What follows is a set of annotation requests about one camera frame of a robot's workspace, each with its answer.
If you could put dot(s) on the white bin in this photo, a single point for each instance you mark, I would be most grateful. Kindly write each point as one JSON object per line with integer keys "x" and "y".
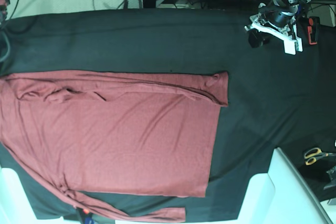
{"x": 281, "y": 195}
{"x": 15, "y": 207}

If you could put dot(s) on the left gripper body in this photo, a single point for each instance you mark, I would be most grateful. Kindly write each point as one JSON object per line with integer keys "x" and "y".
{"x": 280, "y": 22}

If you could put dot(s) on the black table cloth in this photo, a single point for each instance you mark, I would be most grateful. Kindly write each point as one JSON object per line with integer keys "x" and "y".
{"x": 275, "y": 99}

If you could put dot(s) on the yellow-handled scissors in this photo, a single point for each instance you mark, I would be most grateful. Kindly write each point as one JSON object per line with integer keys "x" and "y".
{"x": 313, "y": 155}

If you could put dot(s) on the orange black clamp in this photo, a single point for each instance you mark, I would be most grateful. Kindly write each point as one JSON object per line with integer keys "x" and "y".
{"x": 313, "y": 30}

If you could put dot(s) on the orange blue clamp bottom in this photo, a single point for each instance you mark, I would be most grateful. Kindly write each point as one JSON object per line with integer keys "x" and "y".
{"x": 84, "y": 216}

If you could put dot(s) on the white bin left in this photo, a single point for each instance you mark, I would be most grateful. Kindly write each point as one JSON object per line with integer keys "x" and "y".
{"x": 15, "y": 207}

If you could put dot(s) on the white bin right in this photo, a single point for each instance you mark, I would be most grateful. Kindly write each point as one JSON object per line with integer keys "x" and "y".
{"x": 281, "y": 195}

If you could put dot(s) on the red long-sleeve shirt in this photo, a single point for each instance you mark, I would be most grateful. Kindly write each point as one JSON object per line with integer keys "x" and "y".
{"x": 76, "y": 132}

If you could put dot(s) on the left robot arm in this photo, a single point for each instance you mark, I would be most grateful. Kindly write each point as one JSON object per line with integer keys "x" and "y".
{"x": 278, "y": 19}

